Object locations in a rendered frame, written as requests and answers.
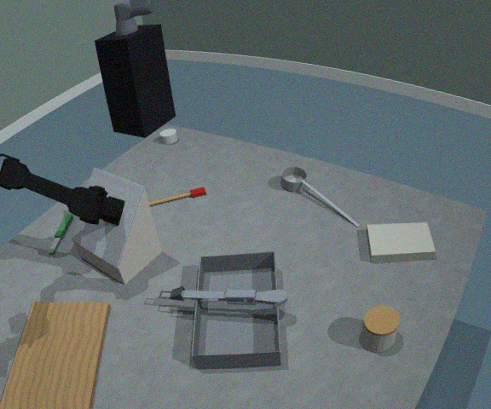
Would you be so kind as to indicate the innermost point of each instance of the white short cylinder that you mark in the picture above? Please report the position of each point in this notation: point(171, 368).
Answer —
point(168, 136)

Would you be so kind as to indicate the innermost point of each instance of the wooden board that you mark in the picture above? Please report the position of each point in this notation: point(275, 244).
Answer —
point(58, 357)

